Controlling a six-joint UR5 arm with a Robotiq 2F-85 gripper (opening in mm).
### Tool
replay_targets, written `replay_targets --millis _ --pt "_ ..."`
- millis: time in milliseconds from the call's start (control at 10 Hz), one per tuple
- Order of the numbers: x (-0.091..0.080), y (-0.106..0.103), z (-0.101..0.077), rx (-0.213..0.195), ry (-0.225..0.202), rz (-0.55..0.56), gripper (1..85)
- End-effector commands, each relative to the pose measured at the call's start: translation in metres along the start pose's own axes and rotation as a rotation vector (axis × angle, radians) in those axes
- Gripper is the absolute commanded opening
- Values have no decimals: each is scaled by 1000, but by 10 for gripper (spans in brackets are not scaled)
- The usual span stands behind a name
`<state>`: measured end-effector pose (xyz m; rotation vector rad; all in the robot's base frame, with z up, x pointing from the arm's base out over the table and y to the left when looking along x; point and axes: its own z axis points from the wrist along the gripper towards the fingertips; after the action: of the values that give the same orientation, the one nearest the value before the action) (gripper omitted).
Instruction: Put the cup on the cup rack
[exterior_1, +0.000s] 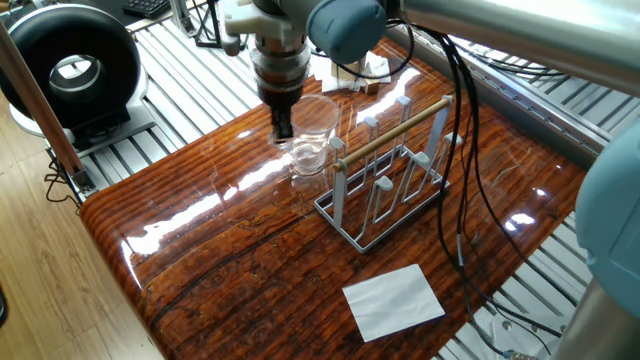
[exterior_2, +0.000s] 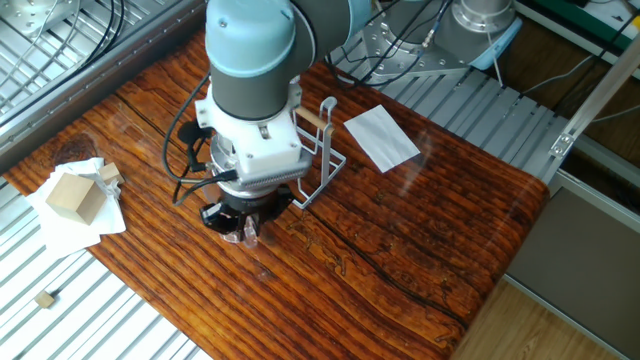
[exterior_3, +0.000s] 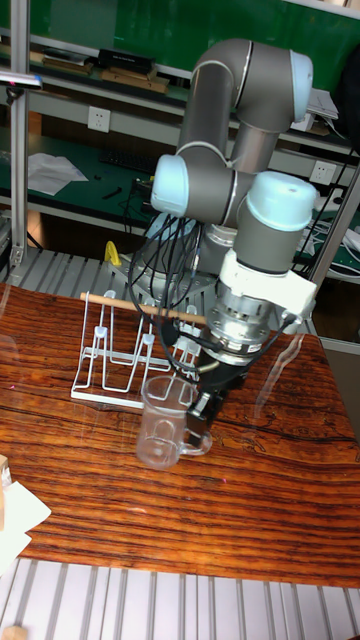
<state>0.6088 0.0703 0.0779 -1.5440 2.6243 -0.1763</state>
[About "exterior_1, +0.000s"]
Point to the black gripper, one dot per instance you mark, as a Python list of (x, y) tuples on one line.
[(282, 94)]

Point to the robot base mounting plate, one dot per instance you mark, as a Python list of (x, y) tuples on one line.
[(500, 332)]

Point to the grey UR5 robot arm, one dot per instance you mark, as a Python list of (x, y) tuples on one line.
[(500, 30)]

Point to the white mug drying rack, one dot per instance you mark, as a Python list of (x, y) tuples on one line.
[(340, 192)]

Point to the large wooden cube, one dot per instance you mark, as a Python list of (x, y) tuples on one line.
[(347, 74)]

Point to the small wooden cube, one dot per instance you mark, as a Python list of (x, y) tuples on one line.
[(371, 88)]

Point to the crumpled white napkin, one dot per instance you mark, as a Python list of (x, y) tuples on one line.
[(382, 67)]

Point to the black keyboard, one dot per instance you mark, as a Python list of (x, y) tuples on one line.
[(147, 7)]

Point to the white paper sheet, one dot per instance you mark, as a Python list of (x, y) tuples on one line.
[(392, 302)]

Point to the aluminium frame post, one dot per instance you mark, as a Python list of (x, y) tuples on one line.
[(182, 17)]

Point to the aluminium table frame rail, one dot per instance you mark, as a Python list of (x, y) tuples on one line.
[(525, 115)]

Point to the brown frame post with bracket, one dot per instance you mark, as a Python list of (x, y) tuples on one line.
[(40, 100)]

